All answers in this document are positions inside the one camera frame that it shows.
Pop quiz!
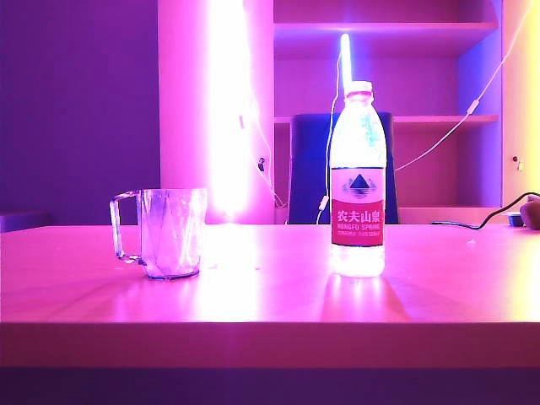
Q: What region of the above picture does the Nongfu Spring water bottle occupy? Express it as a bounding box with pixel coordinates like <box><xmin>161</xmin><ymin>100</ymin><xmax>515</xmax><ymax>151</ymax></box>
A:
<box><xmin>329</xmin><ymin>80</ymin><xmax>387</xmax><ymax>278</ymax></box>

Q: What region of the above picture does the wide glowing light bar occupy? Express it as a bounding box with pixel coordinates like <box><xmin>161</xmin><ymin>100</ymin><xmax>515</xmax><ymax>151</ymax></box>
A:
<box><xmin>204</xmin><ymin>0</ymin><xmax>259</xmax><ymax>224</ymax></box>

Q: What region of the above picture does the thin glowing light tube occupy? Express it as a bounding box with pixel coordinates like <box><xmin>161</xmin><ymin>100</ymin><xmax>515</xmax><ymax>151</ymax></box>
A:
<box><xmin>339</xmin><ymin>33</ymin><xmax>355</xmax><ymax>96</ymax></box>

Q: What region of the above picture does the brown rounded object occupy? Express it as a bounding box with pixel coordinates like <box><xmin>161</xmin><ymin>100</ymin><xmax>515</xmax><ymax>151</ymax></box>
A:
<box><xmin>519</xmin><ymin>197</ymin><xmax>540</xmax><ymax>231</ymax></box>

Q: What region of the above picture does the thin white light bar cable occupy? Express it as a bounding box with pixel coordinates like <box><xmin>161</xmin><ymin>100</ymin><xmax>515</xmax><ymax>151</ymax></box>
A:
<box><xmin>238</xmin><ymin>84</ymin><xmax>290</xmax><ymax>210</ymax></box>

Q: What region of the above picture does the white cable with inline switch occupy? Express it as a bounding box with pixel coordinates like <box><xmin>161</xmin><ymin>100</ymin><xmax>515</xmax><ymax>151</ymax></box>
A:
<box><xmin>316</xmin><ymin>54</ymin><xmax>343</xmax><ymax>224</ymax></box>

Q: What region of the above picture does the clear plastic mug with handle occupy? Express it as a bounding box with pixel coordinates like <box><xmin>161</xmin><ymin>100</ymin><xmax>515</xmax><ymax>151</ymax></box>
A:
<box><xmin>110</xmin><ymin>187</ymin><xmax>208</xmax><ymax>283</ymax></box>

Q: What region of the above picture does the black power cable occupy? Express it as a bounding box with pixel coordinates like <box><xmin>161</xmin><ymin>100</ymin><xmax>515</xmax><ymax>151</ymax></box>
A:
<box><xmin>429</xmin><ymin>192</ymin><xmax>540</xmax><ymax>231</ymax></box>

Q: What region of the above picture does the long white cable with switch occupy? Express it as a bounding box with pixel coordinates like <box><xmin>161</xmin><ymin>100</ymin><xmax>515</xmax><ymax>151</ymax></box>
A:
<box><xmin>394</xmin><ymin>0</ymin><xmax>540</xmax><ymax>172</ymax></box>

